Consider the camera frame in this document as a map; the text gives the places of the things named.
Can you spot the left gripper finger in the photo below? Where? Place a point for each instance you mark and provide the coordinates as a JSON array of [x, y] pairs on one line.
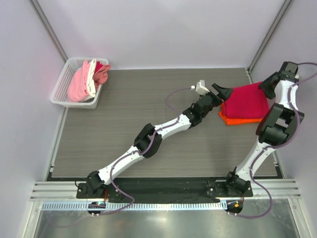
[[217, 98], [227, 91]]

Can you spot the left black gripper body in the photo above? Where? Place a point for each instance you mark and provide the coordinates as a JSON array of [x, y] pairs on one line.
[[212, 103]]

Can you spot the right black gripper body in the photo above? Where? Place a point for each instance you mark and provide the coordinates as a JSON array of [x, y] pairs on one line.
[[270, 93]]

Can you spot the crimson red t shirt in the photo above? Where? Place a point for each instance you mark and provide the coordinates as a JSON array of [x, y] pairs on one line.
[[245, 103]]

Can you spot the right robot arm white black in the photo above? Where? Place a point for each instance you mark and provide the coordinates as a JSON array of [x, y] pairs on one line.
[[274, 131]]

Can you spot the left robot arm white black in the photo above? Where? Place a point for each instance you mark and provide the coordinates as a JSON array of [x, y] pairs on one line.
[[147, 142]]

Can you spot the folded orange t shirt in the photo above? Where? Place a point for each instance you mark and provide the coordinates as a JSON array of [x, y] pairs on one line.
[[228, 121]]

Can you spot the salmon pink t shirt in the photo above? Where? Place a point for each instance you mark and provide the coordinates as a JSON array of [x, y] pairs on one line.
[[101, 76]]

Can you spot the dark red t shirt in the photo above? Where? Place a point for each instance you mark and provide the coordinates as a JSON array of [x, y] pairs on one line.
[[98, 66]]

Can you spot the white t shirt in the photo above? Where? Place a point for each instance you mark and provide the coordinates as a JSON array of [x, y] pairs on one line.
[[90, 84]]

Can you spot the light pink t shirt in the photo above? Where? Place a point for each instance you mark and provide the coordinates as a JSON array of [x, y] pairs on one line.
[[77, 90]]

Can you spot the white plastic laundry basket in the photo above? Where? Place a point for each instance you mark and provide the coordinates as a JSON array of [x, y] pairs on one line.
[[59, 94]]

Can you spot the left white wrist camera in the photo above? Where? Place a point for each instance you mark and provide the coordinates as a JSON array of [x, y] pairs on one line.
[[200, 88]]

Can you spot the right aluminium frame post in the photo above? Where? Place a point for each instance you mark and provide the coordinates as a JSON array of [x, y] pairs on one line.
[[286, 4]]

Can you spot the aluminium frame post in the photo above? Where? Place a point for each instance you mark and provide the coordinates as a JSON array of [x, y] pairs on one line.
[[48, 28], [286, 4]]

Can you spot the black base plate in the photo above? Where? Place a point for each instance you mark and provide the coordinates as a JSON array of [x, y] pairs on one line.
[[168, 190]]

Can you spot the slotted cable duct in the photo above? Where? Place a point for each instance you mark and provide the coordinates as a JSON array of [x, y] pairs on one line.
[[101, 206]]

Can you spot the left aluminium frame post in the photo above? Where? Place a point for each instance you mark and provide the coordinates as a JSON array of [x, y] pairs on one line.
[[48, 28]]

